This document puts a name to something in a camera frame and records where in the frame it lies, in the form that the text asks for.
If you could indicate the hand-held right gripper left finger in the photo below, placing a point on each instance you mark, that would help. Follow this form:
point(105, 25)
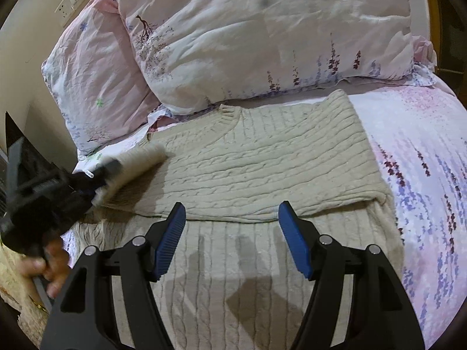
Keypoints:
point(169, 242)

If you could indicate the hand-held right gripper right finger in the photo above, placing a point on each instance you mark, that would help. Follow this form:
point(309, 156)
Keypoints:
point(293, 242)

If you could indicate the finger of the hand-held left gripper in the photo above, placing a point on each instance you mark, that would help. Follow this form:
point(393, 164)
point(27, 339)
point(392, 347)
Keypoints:
point(87, 192)
point(107, 171)

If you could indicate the person's left forearm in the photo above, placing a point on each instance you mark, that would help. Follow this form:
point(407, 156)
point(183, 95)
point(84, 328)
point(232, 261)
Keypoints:
point(16, 295)

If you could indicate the person's left hand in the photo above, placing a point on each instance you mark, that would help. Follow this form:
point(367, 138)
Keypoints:
point(56, 266)

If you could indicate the small floral pillow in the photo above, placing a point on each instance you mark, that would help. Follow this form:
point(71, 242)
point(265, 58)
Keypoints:
point(95, 80)

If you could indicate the pink floral bed sheet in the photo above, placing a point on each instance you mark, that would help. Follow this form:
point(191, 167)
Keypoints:
point(419, 153)

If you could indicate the large floral pillow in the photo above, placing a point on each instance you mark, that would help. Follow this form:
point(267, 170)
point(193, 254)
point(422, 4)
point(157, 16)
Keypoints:
point(262, 32)

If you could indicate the white wall socket plate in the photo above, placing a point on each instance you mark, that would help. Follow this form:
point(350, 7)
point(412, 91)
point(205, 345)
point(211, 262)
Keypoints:
point(65, 11)

